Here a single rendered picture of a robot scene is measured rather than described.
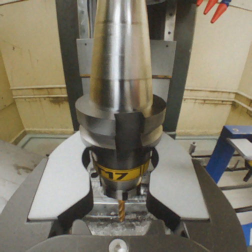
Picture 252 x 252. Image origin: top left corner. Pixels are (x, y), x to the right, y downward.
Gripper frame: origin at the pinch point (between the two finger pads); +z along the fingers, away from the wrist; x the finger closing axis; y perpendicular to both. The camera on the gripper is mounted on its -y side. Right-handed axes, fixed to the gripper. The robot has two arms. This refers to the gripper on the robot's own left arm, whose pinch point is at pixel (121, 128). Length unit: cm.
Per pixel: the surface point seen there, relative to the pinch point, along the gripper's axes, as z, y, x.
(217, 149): 14.6, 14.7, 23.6
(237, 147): 9.0, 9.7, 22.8
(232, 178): 26, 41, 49
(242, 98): 94, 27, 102
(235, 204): 14, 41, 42
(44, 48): 104, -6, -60
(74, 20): 69, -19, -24
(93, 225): 9.0, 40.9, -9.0
